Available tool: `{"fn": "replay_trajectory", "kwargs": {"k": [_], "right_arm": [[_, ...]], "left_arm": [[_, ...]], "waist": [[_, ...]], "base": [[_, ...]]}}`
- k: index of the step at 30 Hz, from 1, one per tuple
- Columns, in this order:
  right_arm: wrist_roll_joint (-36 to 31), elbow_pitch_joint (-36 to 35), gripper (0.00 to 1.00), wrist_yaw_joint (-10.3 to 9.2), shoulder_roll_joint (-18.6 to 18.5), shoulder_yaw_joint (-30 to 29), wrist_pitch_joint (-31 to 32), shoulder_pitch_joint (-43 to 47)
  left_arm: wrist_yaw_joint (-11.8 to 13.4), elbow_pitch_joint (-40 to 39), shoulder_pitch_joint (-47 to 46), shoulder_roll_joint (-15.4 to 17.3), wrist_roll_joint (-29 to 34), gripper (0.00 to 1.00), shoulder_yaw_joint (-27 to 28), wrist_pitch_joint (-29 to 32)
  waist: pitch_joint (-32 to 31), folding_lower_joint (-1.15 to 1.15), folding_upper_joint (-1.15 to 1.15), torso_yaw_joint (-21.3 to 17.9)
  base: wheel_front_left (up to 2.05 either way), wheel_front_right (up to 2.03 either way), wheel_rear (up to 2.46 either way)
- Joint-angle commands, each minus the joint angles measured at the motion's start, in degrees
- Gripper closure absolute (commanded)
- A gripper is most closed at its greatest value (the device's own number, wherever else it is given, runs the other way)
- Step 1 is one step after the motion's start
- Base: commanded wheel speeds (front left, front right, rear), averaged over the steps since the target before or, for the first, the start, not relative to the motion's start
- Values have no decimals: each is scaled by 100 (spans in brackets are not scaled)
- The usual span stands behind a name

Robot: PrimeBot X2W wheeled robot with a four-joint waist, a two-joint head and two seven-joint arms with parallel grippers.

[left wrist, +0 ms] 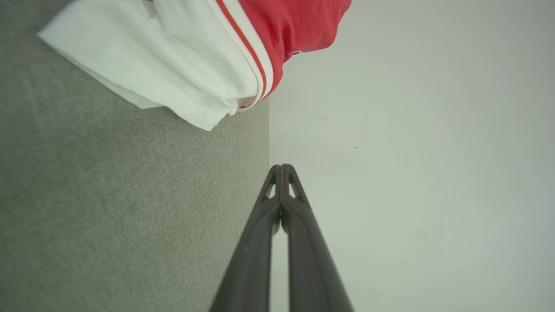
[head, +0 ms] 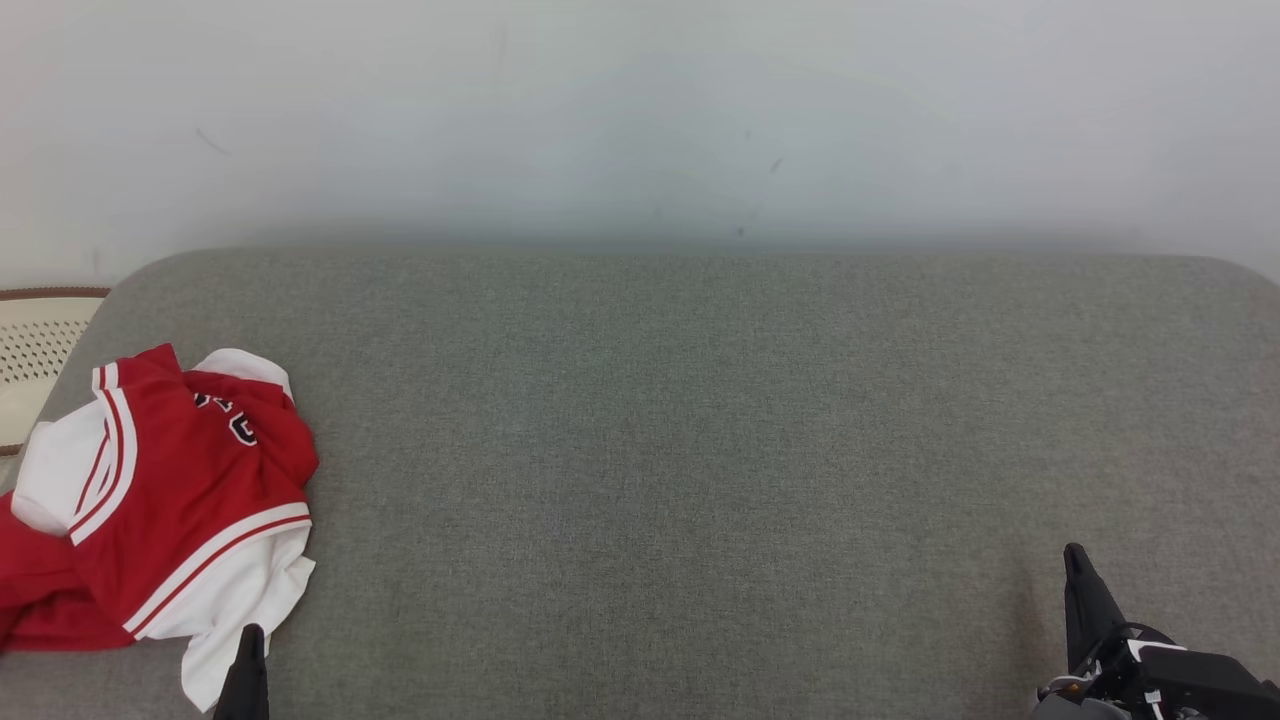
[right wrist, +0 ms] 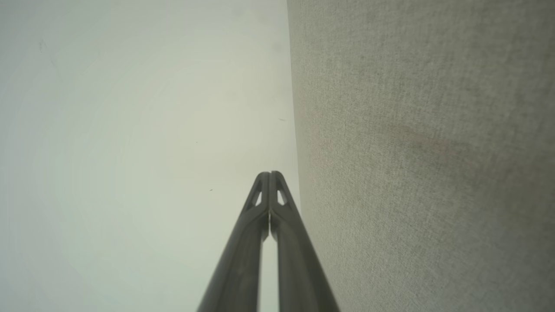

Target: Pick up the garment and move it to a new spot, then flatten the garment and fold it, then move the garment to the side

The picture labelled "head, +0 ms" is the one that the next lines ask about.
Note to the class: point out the grey fabric sofa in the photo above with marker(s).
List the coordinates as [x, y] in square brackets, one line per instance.
[700, 450]

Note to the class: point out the red basketball jersey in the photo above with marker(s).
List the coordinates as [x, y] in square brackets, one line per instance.
[190, 480]

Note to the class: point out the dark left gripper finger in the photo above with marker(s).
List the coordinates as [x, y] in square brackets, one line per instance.
[246, 685]

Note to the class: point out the cream perforated laundry basket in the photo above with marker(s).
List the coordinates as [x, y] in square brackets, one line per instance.
[35, 350]

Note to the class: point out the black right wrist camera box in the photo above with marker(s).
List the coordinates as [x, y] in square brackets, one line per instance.
[1210, 685]

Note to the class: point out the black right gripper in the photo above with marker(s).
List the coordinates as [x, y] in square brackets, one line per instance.
[1095, 695]

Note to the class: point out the red shorts white trim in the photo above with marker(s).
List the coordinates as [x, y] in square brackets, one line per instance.
[45, 600]

